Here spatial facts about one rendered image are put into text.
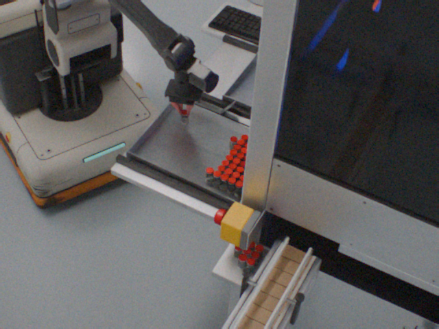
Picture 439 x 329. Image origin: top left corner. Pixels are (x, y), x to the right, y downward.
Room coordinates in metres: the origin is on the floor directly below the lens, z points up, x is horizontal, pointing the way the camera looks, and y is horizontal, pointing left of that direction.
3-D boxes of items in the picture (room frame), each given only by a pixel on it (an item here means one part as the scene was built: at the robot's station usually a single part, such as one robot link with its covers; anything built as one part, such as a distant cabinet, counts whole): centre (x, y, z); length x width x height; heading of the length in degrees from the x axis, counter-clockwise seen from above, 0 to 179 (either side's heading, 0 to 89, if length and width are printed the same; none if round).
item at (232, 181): (1.28, -0.07, 0.90); 0.18 x 0.02 x 0.05; 154
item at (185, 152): (1.34, 0.05, 0.90); 0.34 x 0.26 x 0.04; 64
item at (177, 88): (1.46, 0.11, 1.04); 0.10 x 0.07 x 0.07; 80
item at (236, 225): (1.02, -0.06, 0.99); 0.08 x 0.07 x 0.07; 65
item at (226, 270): (0.98, -0.09, 0.87); 0.14 x 0.13 x 0.02; 65
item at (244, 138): (1.30, -0.03, 0.90); 0.18 x 0.02 x 0.05; 154
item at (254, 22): (2.00, -0.14, 0.82); 0.40 x 0.14 x 0.02; 64
